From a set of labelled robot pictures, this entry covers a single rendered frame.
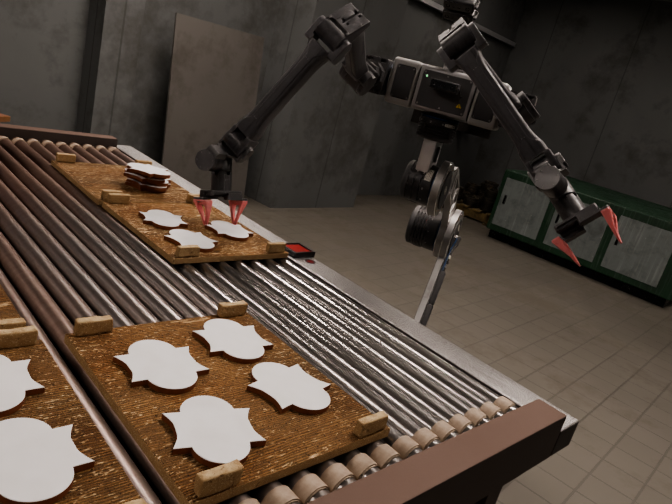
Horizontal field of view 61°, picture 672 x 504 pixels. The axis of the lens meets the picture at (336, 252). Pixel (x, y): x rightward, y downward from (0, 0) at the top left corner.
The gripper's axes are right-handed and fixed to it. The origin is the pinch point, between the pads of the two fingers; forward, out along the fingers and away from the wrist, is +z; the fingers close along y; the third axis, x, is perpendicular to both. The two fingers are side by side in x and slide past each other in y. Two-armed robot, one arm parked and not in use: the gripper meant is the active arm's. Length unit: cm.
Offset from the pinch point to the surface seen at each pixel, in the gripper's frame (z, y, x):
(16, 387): 16, 71, 58
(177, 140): -42, -161, -299
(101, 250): 5.2, 37.7, 7.9
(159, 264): 7.9, 28.1, 17.0
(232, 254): 6.4, 8.9, 18.6
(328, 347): 20, 14, 60
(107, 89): -75, -102, -300
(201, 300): 13.0, 28.6, 35.5
